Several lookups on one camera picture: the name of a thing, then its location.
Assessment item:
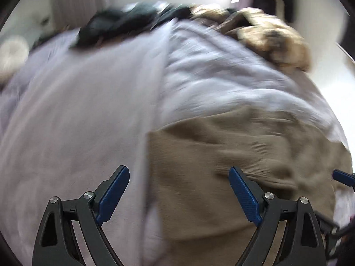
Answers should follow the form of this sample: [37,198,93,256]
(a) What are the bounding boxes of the taupe knit sweater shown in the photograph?
[147,106,353,266]

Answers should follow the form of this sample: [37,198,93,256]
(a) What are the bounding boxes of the cream striped clothes pile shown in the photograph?
[189,5,311,73]

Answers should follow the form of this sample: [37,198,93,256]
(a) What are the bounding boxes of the lilac fleece blanket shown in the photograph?
[1,23,173,265]

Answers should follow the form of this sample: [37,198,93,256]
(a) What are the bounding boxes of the round white cushion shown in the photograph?
[1,35,30,85]

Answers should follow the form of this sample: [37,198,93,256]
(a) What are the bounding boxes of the black jacket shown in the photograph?
[75,2,192,49]

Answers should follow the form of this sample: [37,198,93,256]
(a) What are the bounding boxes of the lilac curtain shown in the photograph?
[49,0,112,31]

